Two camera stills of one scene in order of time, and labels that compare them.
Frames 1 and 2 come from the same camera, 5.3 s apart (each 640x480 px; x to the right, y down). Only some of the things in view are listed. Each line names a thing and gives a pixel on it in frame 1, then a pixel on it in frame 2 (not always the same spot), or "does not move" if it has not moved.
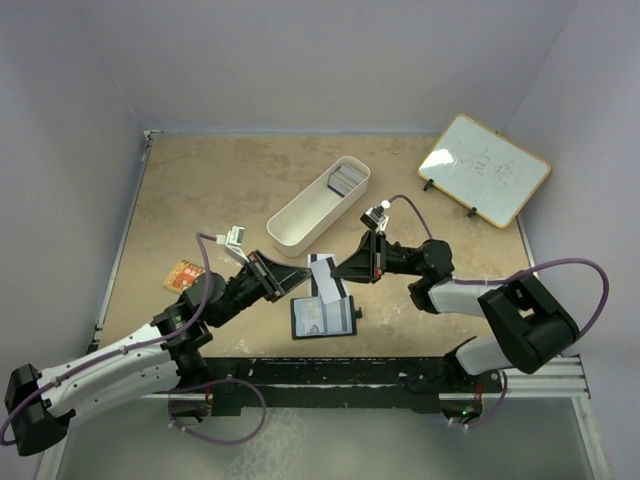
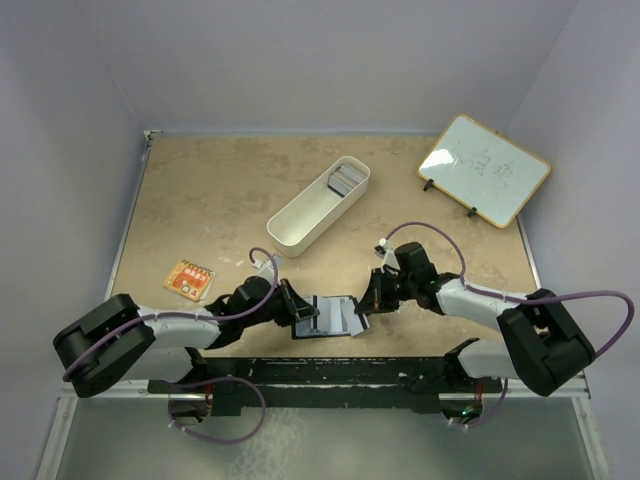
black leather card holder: [312, 318] does not move
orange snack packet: [182, 276] does not move
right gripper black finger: [360, 266] to [371, 302]
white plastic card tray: [303, 216] does not move
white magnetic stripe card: [329, 287] to [356, 323]
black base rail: [384, 383] does not move
